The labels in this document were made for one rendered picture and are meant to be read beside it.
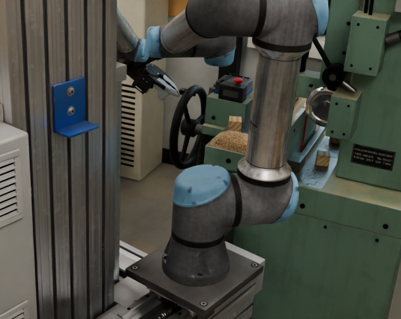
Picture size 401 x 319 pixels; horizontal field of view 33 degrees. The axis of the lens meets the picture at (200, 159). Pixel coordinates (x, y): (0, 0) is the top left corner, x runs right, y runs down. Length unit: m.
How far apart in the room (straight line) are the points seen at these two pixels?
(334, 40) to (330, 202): 0.46
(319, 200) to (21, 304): 1.00
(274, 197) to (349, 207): 0.56
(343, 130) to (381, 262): 0.41
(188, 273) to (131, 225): 1.83
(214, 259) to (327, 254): 0.66
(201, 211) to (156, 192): 2.20
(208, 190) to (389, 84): 0.74
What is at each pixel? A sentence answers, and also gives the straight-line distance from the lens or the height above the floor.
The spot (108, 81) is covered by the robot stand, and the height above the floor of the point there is 1.26.
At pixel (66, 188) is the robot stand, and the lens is 1.29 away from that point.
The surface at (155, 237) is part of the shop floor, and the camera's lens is 3.17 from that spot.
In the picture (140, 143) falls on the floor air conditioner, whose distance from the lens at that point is 3.57.
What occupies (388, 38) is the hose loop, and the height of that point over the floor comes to 1.25.
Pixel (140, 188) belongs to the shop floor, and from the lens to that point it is 3.59.
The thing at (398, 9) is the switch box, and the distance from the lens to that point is 1.81.
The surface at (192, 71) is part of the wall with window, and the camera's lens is 3.64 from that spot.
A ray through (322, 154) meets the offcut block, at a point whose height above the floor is 0.83.
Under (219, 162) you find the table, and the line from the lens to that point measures 1.91.
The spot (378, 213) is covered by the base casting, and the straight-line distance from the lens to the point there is 1.94.
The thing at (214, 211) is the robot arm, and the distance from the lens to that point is 1.38.
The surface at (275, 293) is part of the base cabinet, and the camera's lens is 2.16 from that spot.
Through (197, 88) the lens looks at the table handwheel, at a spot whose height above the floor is 0.94.
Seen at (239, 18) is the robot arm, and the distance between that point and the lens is 1.23.
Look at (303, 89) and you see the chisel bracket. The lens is 2.05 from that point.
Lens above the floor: 1.66
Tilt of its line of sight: 25 degrees down
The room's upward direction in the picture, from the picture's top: 4 degrees clockwise
